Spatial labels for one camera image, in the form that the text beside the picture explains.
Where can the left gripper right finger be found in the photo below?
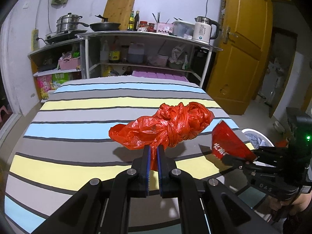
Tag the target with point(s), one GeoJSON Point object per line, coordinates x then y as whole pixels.
{"type": "Point", "coordinates": [165, 166]}

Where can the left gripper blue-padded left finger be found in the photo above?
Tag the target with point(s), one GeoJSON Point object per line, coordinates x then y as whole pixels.
{"type": "Point", "coordinates": [142, 165]}

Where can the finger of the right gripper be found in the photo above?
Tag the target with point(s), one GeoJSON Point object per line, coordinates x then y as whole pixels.
{"type": "Point", "coordinates": [269, 153]}
{"type": "Point", "coordinates": [237, 162]}

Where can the red noodle packet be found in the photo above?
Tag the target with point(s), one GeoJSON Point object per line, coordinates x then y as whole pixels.
{"type": "Point", "coordinates": [225, 142]}

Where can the red plastic bag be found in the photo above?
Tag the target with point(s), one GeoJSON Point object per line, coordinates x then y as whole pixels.
{"type": "Point", "coordinates": [169, 126]}

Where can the white trash bin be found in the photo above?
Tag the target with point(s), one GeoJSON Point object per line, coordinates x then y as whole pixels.
{"type": "Point", "coordinates": [256, 138]}

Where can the metal kitchen shelf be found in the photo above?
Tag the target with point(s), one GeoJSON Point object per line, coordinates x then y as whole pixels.
{"type": "Point", "coordinates": [125, 51]}

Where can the person's right hand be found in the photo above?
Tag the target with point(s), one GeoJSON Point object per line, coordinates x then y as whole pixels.
{"type": "Point", "coordinates": [290, 207]}

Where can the striped tablecloth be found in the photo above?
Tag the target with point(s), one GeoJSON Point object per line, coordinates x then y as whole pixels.
{"type": "Point", "coordinates": [95, 128]}

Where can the yellow wooden door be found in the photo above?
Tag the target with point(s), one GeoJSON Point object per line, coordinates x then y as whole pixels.
{"type": "Point", "coordinates": [245, 45]}

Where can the purple lid storage box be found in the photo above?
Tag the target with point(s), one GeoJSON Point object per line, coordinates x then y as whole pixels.
{"type": "Point", "coordinates": [159, 75]}

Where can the white electric kettle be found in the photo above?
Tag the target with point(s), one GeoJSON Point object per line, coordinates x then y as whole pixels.
{"type": "Point", "coordinates": [203, 29]}

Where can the pink basket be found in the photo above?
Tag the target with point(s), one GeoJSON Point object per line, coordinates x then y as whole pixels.
{"type": "Point", "coordinates": [69, 63]}

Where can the clear plastic container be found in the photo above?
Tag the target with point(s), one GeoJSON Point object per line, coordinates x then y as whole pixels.
{"type": "Point", "coordinates": [183, 29]}

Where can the pink utensil holder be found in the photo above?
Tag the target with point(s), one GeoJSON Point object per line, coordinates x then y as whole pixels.
{"type": "Point", "coordinates": [165, 28]}

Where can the black frying pan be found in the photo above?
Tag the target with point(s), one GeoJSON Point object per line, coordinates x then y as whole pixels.
{"type": "Point", "coordinates": [105, 25]}

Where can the dark sauce bottle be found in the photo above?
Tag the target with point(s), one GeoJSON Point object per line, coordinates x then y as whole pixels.
{"type": "Point", "coordinates": [136, 21]}

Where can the induction cooker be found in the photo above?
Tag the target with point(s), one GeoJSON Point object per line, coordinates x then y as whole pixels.
{"type": "Point", "coordinates": [64, 36]}

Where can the wooden cutting board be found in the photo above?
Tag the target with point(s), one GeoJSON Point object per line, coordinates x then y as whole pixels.
{"type": "Point", "coordinates": [119, 11]}

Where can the steel steamer pot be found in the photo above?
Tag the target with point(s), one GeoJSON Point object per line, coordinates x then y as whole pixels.
{"type": "Point", "coordinates": [68, 22]}

